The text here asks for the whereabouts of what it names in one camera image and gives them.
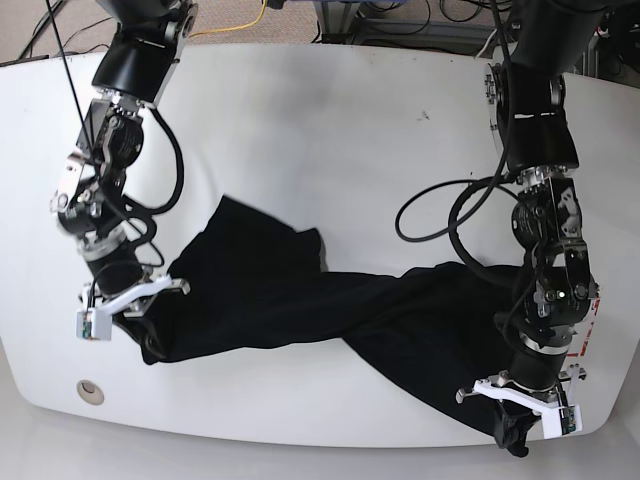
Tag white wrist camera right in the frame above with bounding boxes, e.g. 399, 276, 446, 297
76, 308, 112, 341

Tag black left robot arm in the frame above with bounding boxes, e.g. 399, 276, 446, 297
444, 1, 609, 420

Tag white cable on floor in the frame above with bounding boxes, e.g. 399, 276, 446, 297
474, 29, 501, 59

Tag yellow cable on floor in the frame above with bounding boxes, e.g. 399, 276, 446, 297
189, 0, 266, 39

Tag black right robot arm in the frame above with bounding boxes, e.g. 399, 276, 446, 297
50, 1, 198, 360

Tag black cables on carpet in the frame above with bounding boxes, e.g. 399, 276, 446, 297
17, 0, 116, 59

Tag left table cable grommet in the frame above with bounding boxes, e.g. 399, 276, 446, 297
76, 380, 105, 406

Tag black t-shirt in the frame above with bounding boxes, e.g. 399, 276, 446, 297
141, 197, 535, 457

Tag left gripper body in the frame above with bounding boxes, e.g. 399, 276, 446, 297
455, 364, 585, 414

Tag red tape rectangle marking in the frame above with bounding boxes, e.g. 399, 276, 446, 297
567, 297, 600, 358

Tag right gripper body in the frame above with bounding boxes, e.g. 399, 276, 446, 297
79, 275, 191, 320

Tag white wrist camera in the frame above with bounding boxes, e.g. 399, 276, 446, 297
76, 308, 112, 341
541, 404, 583, 439

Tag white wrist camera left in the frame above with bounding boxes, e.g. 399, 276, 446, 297
541, 404, 583, 439

